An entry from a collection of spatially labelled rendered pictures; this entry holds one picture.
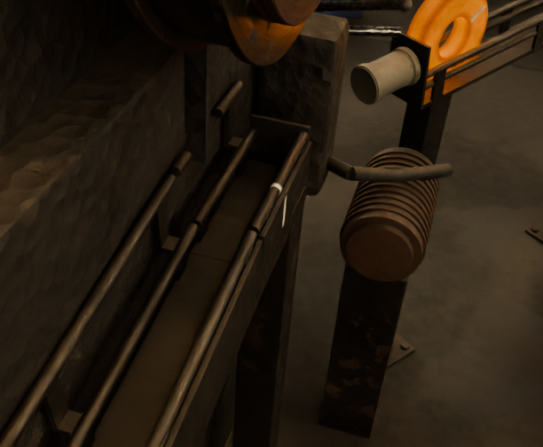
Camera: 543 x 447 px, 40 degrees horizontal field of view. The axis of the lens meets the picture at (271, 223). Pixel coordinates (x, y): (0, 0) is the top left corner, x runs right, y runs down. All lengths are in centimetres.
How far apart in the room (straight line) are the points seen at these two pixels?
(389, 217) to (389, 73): 21
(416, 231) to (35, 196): 69
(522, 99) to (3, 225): 229
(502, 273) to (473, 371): 34
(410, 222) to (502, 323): 70
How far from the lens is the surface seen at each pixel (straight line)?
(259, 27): 59
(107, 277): 64
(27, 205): 52
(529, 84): 277
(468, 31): 124
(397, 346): 163
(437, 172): 115
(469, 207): 207
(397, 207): 111
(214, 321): 67
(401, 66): 113
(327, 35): 93
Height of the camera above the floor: 118
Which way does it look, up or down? 39 degrees down
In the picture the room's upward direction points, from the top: 5 degrees clockwise
